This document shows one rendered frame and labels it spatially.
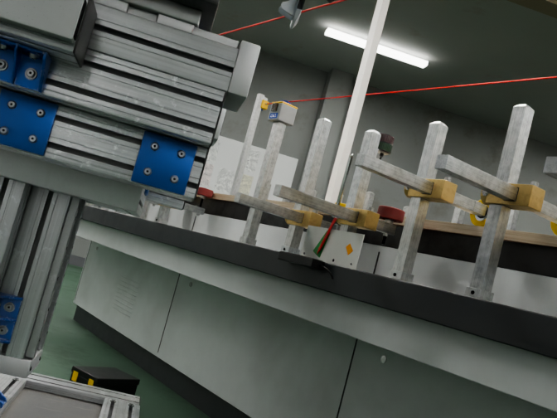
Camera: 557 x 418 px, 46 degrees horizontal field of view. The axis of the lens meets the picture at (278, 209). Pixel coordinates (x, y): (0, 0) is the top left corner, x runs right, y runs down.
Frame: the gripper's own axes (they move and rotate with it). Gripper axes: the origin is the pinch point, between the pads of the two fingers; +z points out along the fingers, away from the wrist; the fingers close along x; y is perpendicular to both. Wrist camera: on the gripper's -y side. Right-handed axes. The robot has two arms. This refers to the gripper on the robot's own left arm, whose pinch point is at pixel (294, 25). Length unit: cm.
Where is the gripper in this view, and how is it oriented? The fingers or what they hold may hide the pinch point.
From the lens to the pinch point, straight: 192.1
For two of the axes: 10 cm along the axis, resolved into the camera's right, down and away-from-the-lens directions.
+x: 1.8, -0.3, -9.8
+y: -9.5, -2.7, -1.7
